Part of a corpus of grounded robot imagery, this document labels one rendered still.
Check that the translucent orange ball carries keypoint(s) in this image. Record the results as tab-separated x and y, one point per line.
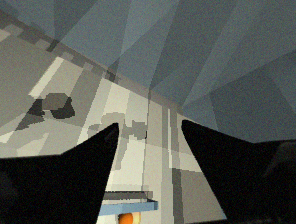
136	217

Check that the brown ball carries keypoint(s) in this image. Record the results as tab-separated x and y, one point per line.
125	218

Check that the clear glass corner walls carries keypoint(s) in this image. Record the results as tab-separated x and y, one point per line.
104	202

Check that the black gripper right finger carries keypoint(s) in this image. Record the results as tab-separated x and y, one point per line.
236	170

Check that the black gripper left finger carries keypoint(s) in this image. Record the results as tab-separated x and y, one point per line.
77	177

